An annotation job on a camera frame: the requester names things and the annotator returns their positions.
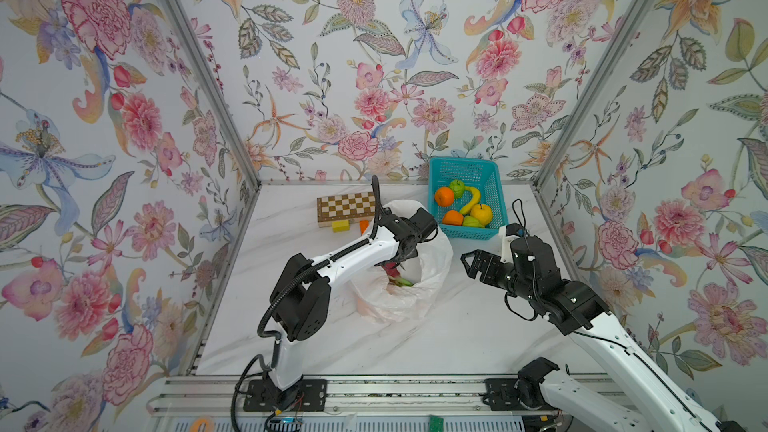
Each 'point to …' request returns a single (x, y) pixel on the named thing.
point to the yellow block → (341, 226)
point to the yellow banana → (475, 200)
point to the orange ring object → (209, 424)
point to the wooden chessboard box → (353, 207)
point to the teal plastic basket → (466, 196)
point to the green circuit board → (436, 424)
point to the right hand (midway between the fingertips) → (472, 259)
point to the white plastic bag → (376, 295)
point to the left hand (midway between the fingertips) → (401, 256)
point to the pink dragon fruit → (394, 275)
